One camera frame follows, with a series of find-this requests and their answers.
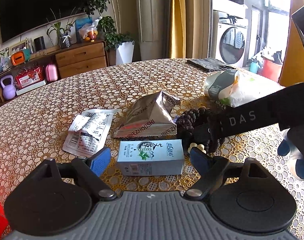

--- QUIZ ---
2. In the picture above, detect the pink small case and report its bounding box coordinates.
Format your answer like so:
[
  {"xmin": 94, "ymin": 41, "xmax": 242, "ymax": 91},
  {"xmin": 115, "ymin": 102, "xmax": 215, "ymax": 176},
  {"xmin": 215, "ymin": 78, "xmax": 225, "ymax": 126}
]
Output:
[{"xmin": 45, "ymin": 64, "xmax": 58, "ymax": 82}]

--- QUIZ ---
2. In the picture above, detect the white tissue pack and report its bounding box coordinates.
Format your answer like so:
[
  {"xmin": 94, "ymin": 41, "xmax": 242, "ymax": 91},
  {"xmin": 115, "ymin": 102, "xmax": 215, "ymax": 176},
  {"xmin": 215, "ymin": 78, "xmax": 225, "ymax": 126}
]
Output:
[{"xmin": 203, "ymin": 69, "xmax": 284, "ymax": 108}]

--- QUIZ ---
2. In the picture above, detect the red bucket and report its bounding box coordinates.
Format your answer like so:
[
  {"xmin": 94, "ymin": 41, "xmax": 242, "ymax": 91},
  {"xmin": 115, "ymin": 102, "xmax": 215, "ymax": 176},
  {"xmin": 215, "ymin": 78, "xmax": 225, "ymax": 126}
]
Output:
[{"xmin": 261, "ymin": 59, "xmax": 282, "ymax": 82}]

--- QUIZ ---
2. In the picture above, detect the white floor air conditioner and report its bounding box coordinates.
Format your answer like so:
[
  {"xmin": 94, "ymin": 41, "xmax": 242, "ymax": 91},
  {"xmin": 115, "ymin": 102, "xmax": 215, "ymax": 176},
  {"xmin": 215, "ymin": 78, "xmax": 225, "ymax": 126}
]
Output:
[{"xmin": 136, "ymin": 0, "xmax": 166, "ymax": 61}]

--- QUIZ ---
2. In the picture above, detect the black wall television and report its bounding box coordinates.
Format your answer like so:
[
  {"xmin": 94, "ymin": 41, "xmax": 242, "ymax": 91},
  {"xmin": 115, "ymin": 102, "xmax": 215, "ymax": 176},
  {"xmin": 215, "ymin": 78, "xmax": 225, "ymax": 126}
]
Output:
[{"xmin": 0, "ymin": 0, "xmax": 83, "ymax": 42}]

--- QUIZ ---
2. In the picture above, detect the purple kettlebell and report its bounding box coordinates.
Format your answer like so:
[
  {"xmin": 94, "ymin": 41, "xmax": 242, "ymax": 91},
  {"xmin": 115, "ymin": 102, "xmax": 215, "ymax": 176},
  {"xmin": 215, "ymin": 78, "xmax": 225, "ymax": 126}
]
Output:
[{"xmin": 0, "ymin": 75, "xmax": 17, "ymax": 100}]

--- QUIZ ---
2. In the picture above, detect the light blue toothpaste box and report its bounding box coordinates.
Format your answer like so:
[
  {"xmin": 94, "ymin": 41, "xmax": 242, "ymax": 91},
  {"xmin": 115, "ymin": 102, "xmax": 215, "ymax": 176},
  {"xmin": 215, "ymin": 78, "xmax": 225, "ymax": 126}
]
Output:
[{"xmin": 117, "ymin": 139, "xmax": 185, "ymax": 176}]

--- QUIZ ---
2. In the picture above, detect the red gift package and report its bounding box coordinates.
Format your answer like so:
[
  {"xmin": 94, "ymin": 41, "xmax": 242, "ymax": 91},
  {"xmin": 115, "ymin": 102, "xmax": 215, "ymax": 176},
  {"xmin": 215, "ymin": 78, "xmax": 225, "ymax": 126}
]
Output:
[{"xmin": 15, "ymin": 66, "xmax": 44, "ymax": 89}]

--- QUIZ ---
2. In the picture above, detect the silver foil snack bag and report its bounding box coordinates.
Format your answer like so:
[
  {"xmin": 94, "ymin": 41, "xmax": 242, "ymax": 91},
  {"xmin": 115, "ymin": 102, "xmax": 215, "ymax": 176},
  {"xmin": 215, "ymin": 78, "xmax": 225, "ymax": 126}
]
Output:
[{"xmin": 112, "ymin": 91, "xmax": 181, "ymax": 139}]

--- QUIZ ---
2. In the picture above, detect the white planter with green plant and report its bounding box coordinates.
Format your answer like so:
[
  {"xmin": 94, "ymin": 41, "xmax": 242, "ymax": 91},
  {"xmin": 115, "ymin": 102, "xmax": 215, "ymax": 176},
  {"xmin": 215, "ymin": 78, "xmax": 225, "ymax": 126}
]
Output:
[{"xmin": 80, "ymin": 0, "xmax": 135, "ymax": 65}]

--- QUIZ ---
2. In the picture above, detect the black cylindrical speaker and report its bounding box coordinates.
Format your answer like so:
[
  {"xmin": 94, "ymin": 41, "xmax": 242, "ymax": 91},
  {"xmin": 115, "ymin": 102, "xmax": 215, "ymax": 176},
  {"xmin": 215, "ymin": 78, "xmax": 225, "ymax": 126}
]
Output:
[{"xmin": 34, "ymin": 36, "xmax": 45, "ymax": 51}]

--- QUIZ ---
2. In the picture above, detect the dark cloth on table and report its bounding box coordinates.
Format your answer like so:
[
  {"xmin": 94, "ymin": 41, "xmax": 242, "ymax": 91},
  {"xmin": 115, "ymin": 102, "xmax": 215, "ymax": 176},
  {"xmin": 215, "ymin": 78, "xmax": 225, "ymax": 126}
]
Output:
[{"xmin": 187, "ymin": 58, "xmax": 234, "ymax": 72}]

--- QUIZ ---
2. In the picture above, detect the photo frame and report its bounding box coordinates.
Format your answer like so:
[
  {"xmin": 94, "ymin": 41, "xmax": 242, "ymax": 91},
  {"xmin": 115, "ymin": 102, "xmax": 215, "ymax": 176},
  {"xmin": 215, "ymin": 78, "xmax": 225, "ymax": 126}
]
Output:
[{"xmin": 9, "ymin": 39, "xmax": 27, "ymax": 56}]

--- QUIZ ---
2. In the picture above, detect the yellow curtain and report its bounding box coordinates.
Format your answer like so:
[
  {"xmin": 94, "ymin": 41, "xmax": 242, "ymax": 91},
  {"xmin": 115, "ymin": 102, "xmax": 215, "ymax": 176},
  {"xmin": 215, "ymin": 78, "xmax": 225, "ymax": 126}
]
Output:
[{"xmin": 169, "ymin": 0, "xmax": 186, "ymax": 58}]

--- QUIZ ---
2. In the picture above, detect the fruit in plastic bag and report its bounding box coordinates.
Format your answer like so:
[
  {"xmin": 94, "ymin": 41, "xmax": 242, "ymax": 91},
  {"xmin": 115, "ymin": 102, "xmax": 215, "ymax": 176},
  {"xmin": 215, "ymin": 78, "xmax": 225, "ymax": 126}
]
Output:
[{"xmin": 78, "ymin": 16, "xmax": 102, "ymax": 42}]

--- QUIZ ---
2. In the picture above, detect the wooden tv cabinet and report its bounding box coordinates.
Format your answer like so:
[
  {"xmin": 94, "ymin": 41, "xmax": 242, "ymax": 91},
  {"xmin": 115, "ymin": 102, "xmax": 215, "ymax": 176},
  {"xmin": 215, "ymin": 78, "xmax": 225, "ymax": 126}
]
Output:
[{"xmin": 0, "ymin": 40, "xmax": 110, "ymax": 106}]

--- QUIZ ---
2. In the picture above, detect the teal spray bottle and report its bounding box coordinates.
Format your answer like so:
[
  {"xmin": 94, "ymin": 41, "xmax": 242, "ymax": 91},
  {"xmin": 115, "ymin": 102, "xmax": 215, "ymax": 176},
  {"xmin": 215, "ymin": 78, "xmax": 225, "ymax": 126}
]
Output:
[{"xmin": 249, "ymin": 59, "xmax": 260, "ymax": 74}]

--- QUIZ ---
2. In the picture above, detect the white printed plastic pouch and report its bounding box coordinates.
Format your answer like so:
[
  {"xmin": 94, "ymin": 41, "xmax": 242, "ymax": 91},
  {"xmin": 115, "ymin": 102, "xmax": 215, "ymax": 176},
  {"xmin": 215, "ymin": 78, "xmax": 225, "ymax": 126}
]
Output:
[{"xmin": 62, "ymin": 109, "xmax": 120, "ymax": 157}]

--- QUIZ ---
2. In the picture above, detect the potted orchid leaves vase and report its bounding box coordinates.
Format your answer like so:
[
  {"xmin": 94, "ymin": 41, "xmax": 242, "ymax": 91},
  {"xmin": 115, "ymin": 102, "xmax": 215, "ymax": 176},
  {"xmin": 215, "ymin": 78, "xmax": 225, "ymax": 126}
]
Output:
[{"xmin": 46, "ymin": 8, "xmax": 76, "ymax": 49}]

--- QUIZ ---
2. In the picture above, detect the blue gloved hand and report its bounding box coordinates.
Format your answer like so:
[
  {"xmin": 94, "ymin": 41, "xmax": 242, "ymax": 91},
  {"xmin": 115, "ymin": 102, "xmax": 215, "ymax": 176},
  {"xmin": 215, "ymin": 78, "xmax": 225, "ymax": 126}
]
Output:
[{"xmin": 277, "ymin": 125, "xmax": 304, "ymax": 181}]

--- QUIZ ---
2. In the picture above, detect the white washing machine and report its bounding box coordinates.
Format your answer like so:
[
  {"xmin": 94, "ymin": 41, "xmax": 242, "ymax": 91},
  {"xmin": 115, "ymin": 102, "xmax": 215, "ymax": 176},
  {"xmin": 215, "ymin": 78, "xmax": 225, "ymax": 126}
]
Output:
[{"xmin": 211, "ymin": 22, "xmax": 248, "ymax": 68}]

